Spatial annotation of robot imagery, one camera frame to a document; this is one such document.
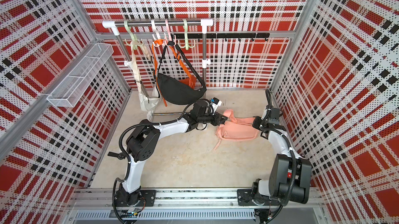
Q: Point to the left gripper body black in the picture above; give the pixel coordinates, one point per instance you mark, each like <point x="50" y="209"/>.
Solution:
<point x="207" y="118"/>

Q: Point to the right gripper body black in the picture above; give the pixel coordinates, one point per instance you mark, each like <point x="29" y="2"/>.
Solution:
<point x="264" y="122"/>

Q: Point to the pink fanny pack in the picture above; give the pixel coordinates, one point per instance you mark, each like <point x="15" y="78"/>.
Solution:
<point x="236" y="129"/>

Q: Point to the black fanny pack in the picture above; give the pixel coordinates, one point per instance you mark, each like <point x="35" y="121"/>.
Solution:
<point x="175" y="91"/>

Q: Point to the orange fanny pack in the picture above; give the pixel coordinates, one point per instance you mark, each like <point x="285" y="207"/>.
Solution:
<point x="173" y="67"/>

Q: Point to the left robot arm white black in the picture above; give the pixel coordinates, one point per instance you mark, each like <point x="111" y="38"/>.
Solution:
<point x="137" y="143"/>

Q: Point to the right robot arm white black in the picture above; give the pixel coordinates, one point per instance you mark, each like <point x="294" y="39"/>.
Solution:
<point x="289" y="179"/>

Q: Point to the light green hook right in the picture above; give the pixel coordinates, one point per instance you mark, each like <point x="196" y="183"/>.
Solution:
<point x="186" y="44"/>

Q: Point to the light green hook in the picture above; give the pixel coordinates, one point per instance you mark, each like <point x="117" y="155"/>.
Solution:
<point x="186" y="44"/>
<point x="135" y="43"/>

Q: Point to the pink hook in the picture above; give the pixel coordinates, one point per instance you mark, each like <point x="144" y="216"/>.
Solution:
<point x="170" y="41"/>

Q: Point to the white hook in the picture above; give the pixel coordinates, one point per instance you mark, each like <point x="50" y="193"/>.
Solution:
<point x="157" y="40"/>

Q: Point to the light green hook left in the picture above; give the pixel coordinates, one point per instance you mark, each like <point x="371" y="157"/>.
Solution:
<point x="135" y="43"/>

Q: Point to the cream fanny pack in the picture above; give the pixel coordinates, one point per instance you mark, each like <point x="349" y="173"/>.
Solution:
<point x="148" y="102"/>

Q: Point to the garment rack steel white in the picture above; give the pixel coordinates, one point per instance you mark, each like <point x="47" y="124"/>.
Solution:
<point x="122" y="36"/>

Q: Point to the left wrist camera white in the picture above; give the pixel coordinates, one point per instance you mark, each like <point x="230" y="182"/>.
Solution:
<point x="215" y="102"/>

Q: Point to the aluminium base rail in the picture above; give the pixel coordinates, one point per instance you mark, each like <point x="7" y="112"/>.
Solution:
<point x="192" y="205"/>

